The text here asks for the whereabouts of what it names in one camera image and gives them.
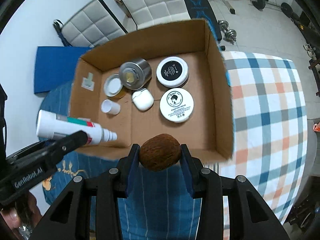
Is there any blue black exercise bench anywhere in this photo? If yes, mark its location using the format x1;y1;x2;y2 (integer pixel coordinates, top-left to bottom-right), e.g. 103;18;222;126
184;0;222;42

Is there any small amber silver-lid jar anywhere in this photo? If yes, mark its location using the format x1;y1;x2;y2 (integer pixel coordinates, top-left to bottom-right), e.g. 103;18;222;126
104;74;126;100

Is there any left hand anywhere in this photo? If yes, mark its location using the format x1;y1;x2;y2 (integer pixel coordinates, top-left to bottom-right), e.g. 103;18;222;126
1;191;42;239

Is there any white quilted chair left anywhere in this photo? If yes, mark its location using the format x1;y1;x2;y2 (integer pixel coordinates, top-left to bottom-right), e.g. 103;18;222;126
53;0;127;48

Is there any white quilted chair right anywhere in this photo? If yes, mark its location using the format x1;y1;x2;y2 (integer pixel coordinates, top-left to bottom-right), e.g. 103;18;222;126
121;0;190;30

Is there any blue striped bedspread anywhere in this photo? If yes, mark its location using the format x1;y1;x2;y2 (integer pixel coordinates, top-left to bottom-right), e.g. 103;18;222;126
37;80;203;240

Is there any white earbuds case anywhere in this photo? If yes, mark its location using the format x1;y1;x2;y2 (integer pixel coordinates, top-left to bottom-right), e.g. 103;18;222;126
132;88;154;112

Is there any stainless steel canister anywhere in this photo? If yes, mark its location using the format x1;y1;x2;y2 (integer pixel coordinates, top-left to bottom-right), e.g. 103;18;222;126
119;58;152;90

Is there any small white plastic cup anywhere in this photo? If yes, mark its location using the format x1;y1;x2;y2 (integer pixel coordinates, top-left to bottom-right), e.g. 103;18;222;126
100;99;121;115

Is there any white jar black lid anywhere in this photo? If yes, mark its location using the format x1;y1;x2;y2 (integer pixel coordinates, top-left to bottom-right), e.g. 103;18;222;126
156;56;189;88

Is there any white purifying cream jar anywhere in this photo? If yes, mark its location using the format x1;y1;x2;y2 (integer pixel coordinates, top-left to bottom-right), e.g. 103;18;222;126
159;88;194;123

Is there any chrome dumbbell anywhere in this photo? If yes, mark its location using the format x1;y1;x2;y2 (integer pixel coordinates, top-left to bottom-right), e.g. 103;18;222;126
218;20;237;43

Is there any brown coconut shell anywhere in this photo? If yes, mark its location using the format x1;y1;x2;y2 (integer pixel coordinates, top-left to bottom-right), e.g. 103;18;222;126
139;134;181;172

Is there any blue foam mat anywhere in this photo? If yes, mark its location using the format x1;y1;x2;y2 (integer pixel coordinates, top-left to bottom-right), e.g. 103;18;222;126
34;46;90;94

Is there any white spray bottle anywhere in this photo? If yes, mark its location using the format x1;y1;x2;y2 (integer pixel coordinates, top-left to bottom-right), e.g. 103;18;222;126
36;110;118;145

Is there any open cardboard box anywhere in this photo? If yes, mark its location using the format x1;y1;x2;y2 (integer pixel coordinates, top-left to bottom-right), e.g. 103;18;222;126
69;19;234;164

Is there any barbell on floor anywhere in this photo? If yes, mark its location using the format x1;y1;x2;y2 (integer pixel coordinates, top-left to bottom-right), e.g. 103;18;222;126
250;0;297;19

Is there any white quilted chair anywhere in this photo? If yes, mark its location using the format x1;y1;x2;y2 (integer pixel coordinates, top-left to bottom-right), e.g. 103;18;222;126
53;0;127;48
121;0;190;30

